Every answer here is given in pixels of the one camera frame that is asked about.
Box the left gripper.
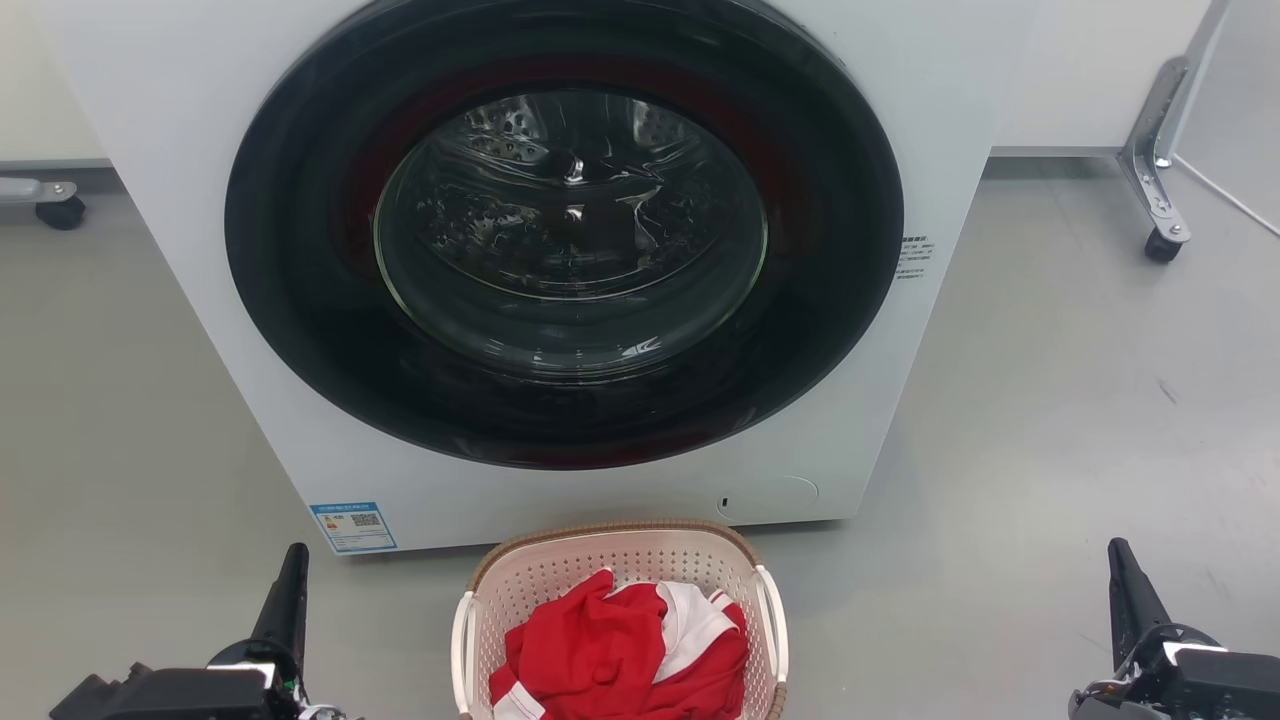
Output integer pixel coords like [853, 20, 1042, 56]
[48, 543, 311, 720]

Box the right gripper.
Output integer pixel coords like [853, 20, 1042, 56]
[1068, 538, 1280, 720]

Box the white perforated laundry basket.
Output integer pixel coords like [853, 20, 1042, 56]
[450, 519, 790, 720]

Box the blue energy label sticker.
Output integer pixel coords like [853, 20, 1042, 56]
[309, 501, 398, 554]

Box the red and white garment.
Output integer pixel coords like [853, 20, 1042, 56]
[488, 567, 751, 720]

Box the round black washing machine door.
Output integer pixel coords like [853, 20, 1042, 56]
[224, 0, 906, 471]

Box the round white filter cover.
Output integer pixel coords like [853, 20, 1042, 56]
[716, 475, 821, 523]

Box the grey metal stand leg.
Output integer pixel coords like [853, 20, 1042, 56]
[1117, 0, 1233, 244]

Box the grey metal stand foot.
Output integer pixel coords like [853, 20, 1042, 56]
[0, 177, 79, 207]

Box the white front-load washing machine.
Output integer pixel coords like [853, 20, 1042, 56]
[30, 0, 1041, 557]

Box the grey partition panel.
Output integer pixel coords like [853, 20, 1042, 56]
[1172, 0, 1280, 239]

